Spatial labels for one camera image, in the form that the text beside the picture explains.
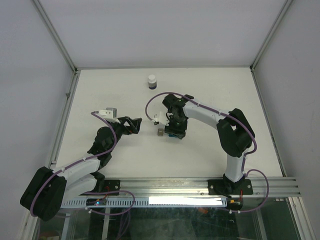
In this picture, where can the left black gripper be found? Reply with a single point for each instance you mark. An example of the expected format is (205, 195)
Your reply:
(133, 127)

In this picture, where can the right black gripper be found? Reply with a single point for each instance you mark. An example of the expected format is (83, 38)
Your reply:
(179, 132)

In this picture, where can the tan pill box compartment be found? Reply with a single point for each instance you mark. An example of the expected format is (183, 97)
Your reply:
(160, 132)

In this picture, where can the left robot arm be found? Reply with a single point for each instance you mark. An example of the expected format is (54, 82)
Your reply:
(50, 188)

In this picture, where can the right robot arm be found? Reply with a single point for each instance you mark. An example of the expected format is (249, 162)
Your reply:
(235, 134)

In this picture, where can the white cap dark bottle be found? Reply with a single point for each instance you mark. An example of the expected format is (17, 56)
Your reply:
(152, 82)

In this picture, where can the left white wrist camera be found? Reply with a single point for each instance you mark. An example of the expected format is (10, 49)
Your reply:
(109, 114)

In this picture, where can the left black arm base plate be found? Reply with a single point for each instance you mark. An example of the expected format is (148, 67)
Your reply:
(109, 187)

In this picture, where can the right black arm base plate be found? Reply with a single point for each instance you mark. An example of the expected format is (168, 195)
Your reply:
(228, 188)

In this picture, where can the grey slotted cable duct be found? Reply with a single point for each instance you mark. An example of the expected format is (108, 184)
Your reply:
(146, 202)

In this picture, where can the aluminium front rail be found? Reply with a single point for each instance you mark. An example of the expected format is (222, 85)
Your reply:
(274, 187)

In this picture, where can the left aluminium frame post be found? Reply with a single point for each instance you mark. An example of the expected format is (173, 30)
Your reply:
(54, 34)

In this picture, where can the aluminium frame post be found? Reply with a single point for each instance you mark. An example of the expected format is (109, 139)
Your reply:
(54, 34)
(272, 31)

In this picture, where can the right aluminium frame post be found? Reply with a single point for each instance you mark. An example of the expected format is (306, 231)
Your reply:
(272, 31)

